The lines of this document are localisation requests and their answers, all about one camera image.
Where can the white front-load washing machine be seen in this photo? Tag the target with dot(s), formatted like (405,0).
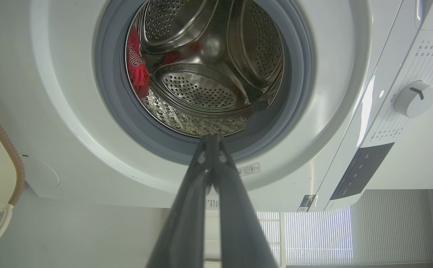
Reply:
(75,123)

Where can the white pleated window blind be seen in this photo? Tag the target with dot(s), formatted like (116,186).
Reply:
(321,238)

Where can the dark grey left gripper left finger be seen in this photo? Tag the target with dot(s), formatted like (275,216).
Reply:
(186,223)

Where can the stainless steel washing machine drum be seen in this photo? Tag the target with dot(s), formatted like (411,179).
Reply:
(201,89)

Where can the grey warning sticker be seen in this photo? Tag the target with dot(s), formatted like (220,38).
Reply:
(249,169)

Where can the dark grey touch control panel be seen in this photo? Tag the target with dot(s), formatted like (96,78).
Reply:
(362,171)

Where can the white round control knob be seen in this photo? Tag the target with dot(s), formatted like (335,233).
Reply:
(414,99)

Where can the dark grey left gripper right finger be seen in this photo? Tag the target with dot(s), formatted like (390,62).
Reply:
(239,230)

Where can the grey rubber door gasket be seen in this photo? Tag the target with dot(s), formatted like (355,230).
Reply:
(298,93)

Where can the black QR code sticker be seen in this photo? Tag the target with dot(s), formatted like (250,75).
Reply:
(306,203)

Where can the round white filter cover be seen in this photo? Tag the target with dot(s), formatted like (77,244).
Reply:
(41,172)

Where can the red garment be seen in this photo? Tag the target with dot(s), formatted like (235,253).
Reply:
(137,70)

